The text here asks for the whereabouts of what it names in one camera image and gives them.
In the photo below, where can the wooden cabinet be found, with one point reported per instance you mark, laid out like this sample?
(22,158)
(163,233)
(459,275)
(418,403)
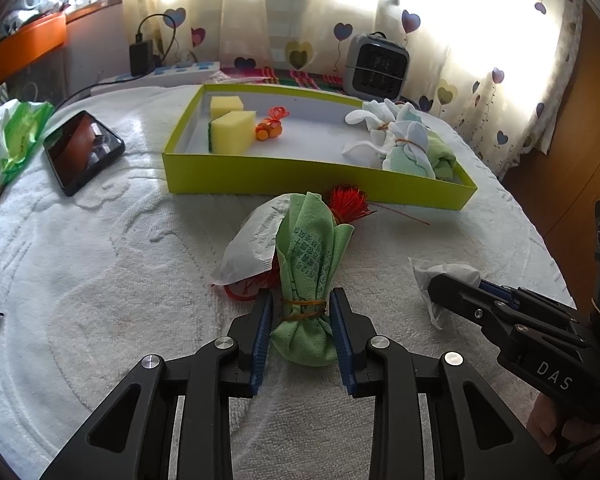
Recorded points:
(555,185)

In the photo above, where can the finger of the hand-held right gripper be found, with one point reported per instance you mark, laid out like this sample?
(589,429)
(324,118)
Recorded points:
(502,294)
(460,300)

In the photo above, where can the plaid multicoloured cloth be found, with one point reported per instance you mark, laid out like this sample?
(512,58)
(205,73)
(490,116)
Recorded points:
(305,80)

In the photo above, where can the rolled green towel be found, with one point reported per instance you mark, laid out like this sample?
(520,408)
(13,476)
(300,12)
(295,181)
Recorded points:
(442,157)

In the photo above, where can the yellow-green cardboard box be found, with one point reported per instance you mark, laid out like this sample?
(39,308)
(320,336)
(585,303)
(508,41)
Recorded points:
(305,175)

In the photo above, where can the white paper packet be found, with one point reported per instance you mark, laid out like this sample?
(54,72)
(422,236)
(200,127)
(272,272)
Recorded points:
(252,245)

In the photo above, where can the green cloth bundle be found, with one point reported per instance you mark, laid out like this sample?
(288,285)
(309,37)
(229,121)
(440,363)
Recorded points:
(305,260)

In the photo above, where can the white tissue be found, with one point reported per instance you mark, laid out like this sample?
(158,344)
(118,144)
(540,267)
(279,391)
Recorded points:
(455,270)

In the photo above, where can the white power strip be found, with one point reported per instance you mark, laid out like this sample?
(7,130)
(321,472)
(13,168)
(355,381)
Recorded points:
(180,74)

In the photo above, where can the yellow green sponge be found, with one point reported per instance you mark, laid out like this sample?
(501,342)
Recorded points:
(225,106)
(235,132)

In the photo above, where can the white sock bundle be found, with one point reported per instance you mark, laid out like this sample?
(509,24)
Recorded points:
(365,117)

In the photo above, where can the pink white packet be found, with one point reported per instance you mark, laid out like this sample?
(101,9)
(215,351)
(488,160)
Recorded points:
(230,77)

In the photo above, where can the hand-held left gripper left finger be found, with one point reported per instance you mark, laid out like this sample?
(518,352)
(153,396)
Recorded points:
(262,340)

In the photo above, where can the heart print curtain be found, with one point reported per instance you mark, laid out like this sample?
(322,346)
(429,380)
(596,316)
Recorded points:
(280,10)

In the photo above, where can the green tissue pack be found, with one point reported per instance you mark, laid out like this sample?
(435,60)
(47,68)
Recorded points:
(15,140)

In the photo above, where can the black smartphone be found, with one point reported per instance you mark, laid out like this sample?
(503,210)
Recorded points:
(80,152)

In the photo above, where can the black charger adapter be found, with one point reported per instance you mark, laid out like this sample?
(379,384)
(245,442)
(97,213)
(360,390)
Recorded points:
(141,57)

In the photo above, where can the orange shelf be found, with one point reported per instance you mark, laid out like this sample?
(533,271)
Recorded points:
(25,40)

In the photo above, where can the small grey heater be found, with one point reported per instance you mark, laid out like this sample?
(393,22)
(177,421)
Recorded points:
(375,67)

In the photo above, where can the person's right hand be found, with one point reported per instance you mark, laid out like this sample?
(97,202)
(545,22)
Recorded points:
(555,430)

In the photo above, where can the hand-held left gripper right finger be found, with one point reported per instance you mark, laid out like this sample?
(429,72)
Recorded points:
(341,340)

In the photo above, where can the pile of assorted packets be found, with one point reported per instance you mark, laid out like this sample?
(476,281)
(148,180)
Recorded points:
(30,0)

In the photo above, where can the pale green sock bundle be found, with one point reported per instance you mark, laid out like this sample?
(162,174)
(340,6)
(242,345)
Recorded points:
(405,160)

